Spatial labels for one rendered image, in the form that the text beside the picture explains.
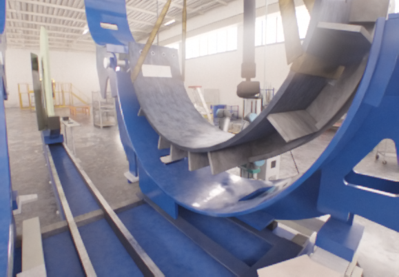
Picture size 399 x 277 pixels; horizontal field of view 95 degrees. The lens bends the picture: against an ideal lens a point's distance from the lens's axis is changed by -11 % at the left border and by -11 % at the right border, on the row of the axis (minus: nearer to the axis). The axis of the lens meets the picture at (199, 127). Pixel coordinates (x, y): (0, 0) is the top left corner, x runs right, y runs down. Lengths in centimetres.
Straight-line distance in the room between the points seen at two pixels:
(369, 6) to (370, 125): 61
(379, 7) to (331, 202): 109
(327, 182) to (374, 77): 74
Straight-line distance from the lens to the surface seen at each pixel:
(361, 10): 141
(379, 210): 143
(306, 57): 101
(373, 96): 90
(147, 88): 241
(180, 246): 196
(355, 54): 143
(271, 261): 175
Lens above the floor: 185
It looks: 10 degrees down
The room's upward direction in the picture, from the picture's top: straight up
